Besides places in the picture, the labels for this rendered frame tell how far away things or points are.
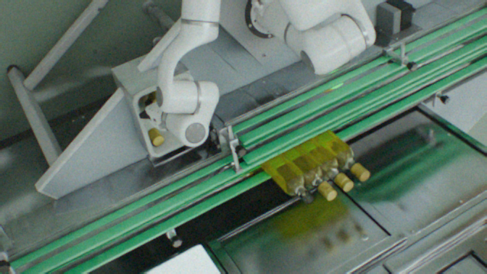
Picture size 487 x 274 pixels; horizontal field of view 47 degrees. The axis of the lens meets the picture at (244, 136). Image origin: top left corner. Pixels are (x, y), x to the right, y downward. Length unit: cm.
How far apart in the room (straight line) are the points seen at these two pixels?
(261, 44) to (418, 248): 70
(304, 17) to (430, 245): 74
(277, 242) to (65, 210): 60
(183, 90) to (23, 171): 105
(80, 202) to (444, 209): 105
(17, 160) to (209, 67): 92
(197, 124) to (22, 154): 110
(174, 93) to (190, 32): 14
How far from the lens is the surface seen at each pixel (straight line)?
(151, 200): 159
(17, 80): 217
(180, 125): 128
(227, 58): 165
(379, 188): 181
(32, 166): 218
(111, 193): 162
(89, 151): 162
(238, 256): 161
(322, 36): 127
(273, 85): 170
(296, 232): 165
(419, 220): 173
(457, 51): 201
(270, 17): 142
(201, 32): 124
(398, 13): 188
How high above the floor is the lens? 203
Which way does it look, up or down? 44 degrees down
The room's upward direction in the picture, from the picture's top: 136 degrees clockwise
